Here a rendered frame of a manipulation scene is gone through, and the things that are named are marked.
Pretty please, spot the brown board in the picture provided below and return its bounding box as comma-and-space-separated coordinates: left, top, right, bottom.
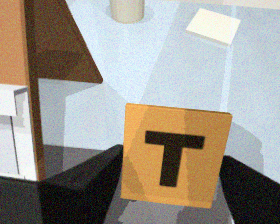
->
0, 0, 103, 182

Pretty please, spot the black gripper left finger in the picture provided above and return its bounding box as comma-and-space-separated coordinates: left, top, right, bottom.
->
0, 144, 123, 224

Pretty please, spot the orange tile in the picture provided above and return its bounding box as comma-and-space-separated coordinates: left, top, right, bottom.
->
121, 103, 233, 209

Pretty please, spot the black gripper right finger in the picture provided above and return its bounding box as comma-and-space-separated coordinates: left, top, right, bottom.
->
219, 155, 280, 224

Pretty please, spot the grey cylindrical container with tan lid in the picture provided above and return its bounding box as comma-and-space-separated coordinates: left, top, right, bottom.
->
110, 0, 145, 24

